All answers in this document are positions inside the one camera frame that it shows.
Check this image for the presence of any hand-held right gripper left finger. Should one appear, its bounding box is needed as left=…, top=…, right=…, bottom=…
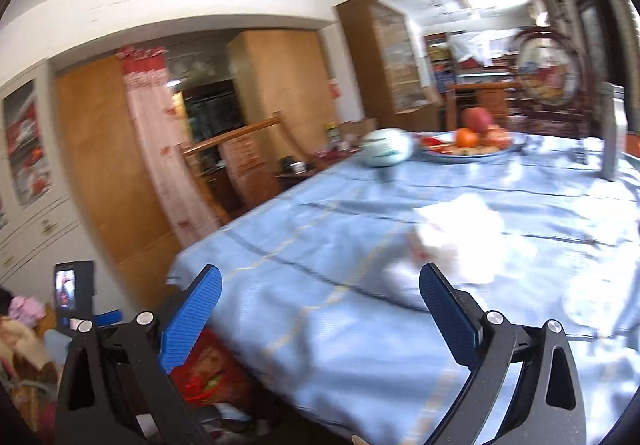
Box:
left=54, top=265, right=226, bottom=445

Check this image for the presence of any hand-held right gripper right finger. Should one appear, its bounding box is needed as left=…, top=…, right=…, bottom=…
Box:
left=415, top=262, right=587, bottom=445

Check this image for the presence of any pale pink cloth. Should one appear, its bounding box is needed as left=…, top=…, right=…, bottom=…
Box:
left=9, top=296, right=46, bottom=327

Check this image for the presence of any white cabinet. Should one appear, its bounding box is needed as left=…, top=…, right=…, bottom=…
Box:
left=0, top=64, right=84, bottom=287

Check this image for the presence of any beige brown pillow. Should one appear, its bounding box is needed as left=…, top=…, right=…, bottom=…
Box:
left=0, top=315, right=63, bottom=428

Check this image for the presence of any plywood panel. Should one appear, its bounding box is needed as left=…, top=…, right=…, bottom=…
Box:
left=54, top=56, right=182, bottom=307

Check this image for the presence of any blue striped tablecloth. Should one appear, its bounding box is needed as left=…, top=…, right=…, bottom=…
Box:
left=166, top=131, right=640, bottom=445

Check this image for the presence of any pink floral curtain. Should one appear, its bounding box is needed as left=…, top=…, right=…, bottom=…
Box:
left=116, top=45, right=222, bottom=242

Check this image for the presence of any fruit plate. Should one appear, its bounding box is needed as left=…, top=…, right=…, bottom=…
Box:
left=420, top=130, right=517, bottom=159

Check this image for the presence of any wooden armchair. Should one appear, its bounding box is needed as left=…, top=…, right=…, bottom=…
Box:
left=182, top=114, right=297, bottom=227

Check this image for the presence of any white ceramic lidded jar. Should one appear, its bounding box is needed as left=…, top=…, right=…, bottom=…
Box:
left=361, top=126, right=415, bottom=169

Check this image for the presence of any red apple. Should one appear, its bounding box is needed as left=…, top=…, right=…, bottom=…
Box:
left=462, top=108, right=496, bottom=134

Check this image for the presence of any carved wooden chair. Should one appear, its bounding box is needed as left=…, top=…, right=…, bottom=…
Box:
left=445, top=82, right=524, bottom=132

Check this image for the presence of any metal bottle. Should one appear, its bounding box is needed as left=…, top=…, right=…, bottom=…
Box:
left=599, top=82, right=627, bottom=182

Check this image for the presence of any round embroidered table screen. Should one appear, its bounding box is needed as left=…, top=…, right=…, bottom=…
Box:
left=515, top=25, right=592, bottom=137

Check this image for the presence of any light wooden wardrobe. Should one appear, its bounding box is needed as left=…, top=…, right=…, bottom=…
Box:
left=227, top=29, right=342, bottom=147

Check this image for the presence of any glass-door wooden cabinet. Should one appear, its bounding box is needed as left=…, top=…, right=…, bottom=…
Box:
left=336, top=0, right=442, bottom=119

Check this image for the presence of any white cover cloth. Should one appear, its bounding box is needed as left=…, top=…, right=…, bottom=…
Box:
left=447, top=32, right=517, bottom=69

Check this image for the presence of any dark carved cabinet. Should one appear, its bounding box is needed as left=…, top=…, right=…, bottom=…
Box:
left=567, top=0, right=632, bottom=92

